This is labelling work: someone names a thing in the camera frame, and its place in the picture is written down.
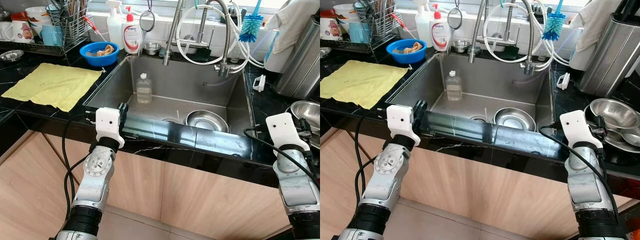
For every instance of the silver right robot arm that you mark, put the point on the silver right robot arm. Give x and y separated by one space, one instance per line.
295 185
585 185

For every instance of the steel spoon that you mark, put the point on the steel spoon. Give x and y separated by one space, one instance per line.
625 134

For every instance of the clear plastic bottle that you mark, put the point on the clear plastic bottle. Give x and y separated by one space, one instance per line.
144 91
454 88

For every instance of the blue plastic bowl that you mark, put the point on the blue plastic bowl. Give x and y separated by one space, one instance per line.
406 58
99 61

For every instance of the steel knife block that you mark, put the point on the steel knife block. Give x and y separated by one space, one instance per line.
300 70
607 65

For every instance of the white plastic clip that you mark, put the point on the white plastic clip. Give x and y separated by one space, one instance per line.
260 83
564 81

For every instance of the tan scrubbing sponge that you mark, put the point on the tan scrubbing sponge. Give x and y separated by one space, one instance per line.
412 46
105 49

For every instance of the yellow cloth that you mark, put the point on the yellow cloth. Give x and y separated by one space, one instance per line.
50 85
360 82

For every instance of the stainless steel sink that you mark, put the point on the stainless steel sink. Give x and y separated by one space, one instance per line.
185 80
495 77

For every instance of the small steel bowl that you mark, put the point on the small steel bowl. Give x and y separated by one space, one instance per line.
151 48
460 46

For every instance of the light wood cabinet door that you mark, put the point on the light wood cabinet door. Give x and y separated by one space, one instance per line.
520 200
335 200
135 185
445 180
25 200
220 205

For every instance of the white soap bottle red pump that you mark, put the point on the white soap bottle red pump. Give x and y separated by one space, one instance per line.
132 40
440 37

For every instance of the small steel saucer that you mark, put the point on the small steel saucer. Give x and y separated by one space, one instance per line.
11 55
325 52

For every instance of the white spray bottle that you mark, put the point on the white spray bottle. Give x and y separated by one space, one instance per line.
422 25
114 27

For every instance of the steel spring faucet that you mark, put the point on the steel spring faucet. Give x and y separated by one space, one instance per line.
172 35
478 32

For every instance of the red brush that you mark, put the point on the red brush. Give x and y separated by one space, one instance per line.
91 24
398 21

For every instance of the round mesh strainer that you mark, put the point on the round mesh strainer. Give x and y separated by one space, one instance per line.
147 21
454 19

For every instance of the dark green sponge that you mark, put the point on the dark green sponge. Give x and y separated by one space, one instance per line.
202 55
510 53

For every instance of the blue cup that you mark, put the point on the blue cup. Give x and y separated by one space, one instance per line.
51 36
359 33

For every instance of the white towel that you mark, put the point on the white towel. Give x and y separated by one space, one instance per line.
292 30
595 27

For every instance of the white mug with print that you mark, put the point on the white mug with print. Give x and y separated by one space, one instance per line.
22 31
336 29

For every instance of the blue bottle brush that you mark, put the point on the blue bottle brush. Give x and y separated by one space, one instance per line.
251 27
554 25

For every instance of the white bowl stack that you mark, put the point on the white bowl stack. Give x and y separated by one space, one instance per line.
36 12
345 10

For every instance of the plain white mug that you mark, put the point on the plain white mug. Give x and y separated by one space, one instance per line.
4 30

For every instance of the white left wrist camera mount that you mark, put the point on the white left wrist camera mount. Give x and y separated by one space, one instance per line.
108 125
400 122

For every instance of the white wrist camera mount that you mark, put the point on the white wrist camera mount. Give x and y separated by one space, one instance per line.
575 127
282 130
400 122
108 125

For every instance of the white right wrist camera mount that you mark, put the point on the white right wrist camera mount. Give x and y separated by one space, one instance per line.
282 130
575 127

